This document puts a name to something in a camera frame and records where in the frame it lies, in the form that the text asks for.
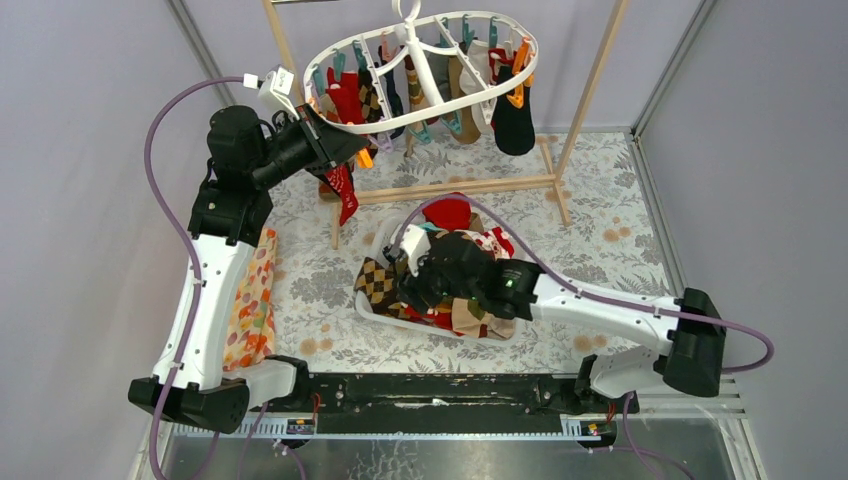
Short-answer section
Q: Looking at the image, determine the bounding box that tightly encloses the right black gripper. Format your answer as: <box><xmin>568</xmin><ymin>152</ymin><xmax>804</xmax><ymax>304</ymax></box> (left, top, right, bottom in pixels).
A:
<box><xmin>391</xmin><ymin>248</ymin><xmax>479</xmax><ymax>317</ymax></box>

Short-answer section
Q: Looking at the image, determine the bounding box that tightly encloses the red snowflake christmas sock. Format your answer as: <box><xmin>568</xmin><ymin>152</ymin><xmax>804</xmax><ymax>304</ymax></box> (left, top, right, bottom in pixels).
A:
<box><xmin>324</xmin><ymin>164</ymin><xmax>359</xmax><ymax>226</ymax></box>

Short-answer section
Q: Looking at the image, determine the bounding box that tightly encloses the dark navy sock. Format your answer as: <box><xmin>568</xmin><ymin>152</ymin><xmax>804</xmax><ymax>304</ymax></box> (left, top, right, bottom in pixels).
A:
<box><xmin>492</xmin><ymin>85</ymin><xmax>536</xmax><ymax>156</ymax></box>

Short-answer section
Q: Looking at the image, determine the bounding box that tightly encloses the white round clip hanger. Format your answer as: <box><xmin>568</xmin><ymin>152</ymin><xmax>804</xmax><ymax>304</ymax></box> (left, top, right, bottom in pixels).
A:
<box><xmin>303</xmin><ymin>1</ymin><xmax>539</xmax><ymax>135</ymax></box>

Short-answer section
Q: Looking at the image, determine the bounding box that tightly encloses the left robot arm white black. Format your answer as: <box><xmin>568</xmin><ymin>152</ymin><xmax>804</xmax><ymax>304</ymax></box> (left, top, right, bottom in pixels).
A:
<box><xmin>128</xmin><ymin>105</ymin><xmax>369</xmax><ymax>434</ymax></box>

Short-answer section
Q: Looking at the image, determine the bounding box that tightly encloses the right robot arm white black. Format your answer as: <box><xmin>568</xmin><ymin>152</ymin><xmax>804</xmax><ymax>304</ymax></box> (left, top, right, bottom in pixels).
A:
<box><xmin>395</xmin><ymin>226</ymin><xmax>726</xmax><ymax>412</ymax></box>

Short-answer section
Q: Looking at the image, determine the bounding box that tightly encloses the white laundry basket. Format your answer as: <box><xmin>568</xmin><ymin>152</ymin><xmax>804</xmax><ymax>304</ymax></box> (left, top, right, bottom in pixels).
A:
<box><xmin>354</xmin><ymin>213</ymin><xmax>527</xmax><ymax>348</ymax></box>

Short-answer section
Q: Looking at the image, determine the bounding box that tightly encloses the patchwork brown green sock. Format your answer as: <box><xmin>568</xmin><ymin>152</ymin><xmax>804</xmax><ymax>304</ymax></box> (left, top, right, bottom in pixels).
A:
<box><xmin>451</xmin><ymin>298</ymin><xmax>516</xmax><ymax>341</ymax></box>

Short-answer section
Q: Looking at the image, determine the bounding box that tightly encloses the red sock behind basket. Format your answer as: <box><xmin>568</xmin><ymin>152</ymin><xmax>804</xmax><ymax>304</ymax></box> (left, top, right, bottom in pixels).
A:
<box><xmin>422</xmin><ymin>192</ymin><xmax>472</xmax><ymax>231</ymax></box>

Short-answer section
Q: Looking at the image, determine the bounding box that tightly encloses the red hanging sock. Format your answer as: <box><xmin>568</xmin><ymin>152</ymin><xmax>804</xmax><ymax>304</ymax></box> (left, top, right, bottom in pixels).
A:
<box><xmin>326</xmin><ymin>68</ymin><xmax>364</xmax><ymax>124</ymax></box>

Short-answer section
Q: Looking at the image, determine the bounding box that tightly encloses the brown argyle sock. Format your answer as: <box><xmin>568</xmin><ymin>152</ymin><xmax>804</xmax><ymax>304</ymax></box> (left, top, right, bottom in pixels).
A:
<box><xmin>354</xmin><ymin>257</ymin><xmax>404</xmax><ymax>318</ymax></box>

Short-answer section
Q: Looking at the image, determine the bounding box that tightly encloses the floral grey table mat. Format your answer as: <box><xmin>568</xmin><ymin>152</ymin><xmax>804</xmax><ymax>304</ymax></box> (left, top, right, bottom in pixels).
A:
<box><xmin>268</xmin><ymin>132</ymin><xmax>671</xmax><ymax>373</ymax></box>

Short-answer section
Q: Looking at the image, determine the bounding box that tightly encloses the orange leaf patterned cloth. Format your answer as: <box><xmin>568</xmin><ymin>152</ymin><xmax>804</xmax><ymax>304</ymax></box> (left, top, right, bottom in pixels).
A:
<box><xmin>223</xmin><ymin>228</ymin><xmax>278</xmax><ymax>372</ymax></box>

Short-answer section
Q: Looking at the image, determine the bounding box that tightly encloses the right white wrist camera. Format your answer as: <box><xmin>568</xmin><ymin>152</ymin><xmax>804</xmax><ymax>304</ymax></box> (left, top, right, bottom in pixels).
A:
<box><xmin>392</xmin><ymin>225</ymin><xmax>431</xmax><ymax>277</ymax></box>

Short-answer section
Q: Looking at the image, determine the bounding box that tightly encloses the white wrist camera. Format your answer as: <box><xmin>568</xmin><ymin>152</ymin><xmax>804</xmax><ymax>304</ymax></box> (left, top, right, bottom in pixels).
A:
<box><xmin>242</xmin><ymin>65</ymin><xmax>299</xmax><ymax>119</ymax></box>
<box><xmin>392</xmin><ymin>225</ymin><xmax>431</xmax><ymax>277</ymax></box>

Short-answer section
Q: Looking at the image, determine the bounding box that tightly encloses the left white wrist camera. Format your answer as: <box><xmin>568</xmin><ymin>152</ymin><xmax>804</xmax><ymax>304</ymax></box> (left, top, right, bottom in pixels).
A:
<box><xmin>242</xmin><ymin>65</ymin><xmax>299</xmax><ymax>119</ymax></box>

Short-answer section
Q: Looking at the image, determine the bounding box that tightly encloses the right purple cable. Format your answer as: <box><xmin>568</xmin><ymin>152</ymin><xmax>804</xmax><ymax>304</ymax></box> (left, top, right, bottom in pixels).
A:
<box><xmin>386</xmin><ymin>193</ymin><xmax>776</xmax><ymax>480</ymax></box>

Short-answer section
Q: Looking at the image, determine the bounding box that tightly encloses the purple cable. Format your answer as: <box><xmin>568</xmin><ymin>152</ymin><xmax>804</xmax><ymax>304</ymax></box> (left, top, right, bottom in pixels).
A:
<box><xmin>144</xmin><ymin>76</ymin><xmax>260</xmax><ymax>480</ymax></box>
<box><xmin>386</xmin><ymin>193</ymin><xmax>776</xmax><ymax>480</ymax></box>

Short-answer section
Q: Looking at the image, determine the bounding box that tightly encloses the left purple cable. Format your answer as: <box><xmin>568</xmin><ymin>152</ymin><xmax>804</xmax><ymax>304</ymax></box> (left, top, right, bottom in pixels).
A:
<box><xmin>144</xmin><ymin>76</ymin><xmax>260</xmax><ymax>480</ymax></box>

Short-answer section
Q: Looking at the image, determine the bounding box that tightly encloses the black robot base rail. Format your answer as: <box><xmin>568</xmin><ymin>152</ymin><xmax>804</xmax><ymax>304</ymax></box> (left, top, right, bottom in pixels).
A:
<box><xmin>268</xmin><ymin>373</ymin><xmax>640</xmax><ymax>436</ymax></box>

